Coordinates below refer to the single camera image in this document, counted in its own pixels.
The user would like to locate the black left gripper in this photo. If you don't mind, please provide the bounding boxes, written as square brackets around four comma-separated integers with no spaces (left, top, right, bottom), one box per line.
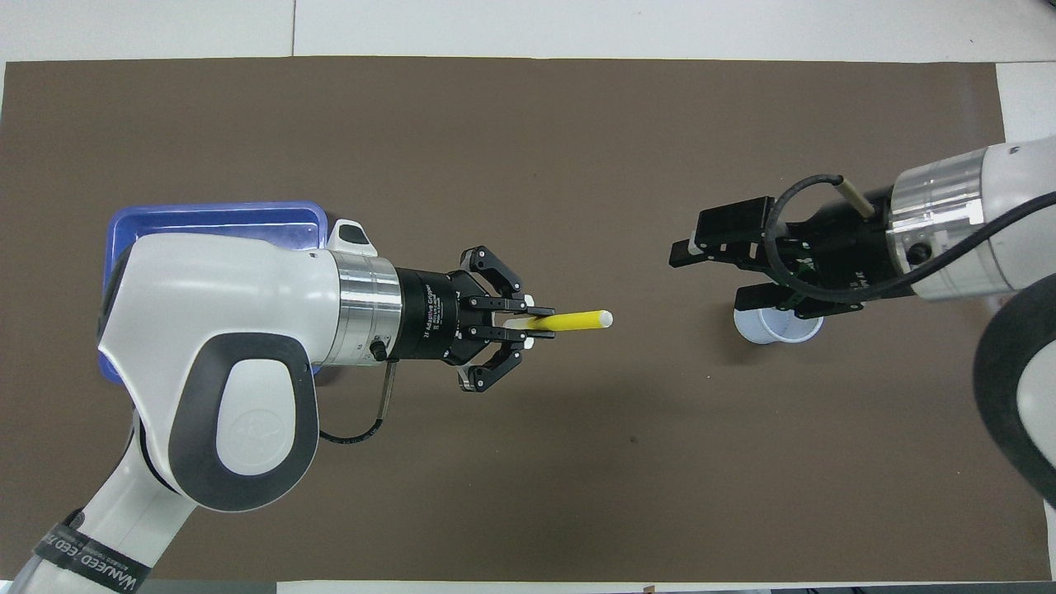
[396,245,556,394]

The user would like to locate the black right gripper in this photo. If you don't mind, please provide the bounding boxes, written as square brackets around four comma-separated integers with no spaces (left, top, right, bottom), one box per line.
[669,186,898,319]

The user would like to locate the yellow pen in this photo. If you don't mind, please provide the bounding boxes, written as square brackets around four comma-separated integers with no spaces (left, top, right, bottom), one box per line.
[503,309,614,332]

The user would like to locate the translucent plastic cup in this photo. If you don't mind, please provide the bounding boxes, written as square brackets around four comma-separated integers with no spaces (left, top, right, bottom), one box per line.
[733,305,826,347]

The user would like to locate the brown table mat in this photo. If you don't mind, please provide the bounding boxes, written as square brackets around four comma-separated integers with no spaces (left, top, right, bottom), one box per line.
[0,56,1053,582]

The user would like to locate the blue plastic tray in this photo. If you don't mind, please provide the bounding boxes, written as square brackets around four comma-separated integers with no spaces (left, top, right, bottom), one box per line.
[101,200,331,389]

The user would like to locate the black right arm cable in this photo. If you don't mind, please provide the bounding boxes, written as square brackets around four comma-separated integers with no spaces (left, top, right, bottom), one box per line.
[763,173,1056,304]

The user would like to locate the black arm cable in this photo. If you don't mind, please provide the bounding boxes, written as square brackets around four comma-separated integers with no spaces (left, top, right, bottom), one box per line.
[318,359,399,450]
[763,173,1056,304]

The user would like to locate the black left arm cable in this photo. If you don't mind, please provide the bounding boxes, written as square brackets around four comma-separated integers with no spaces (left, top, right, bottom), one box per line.
[318,359,399,450]

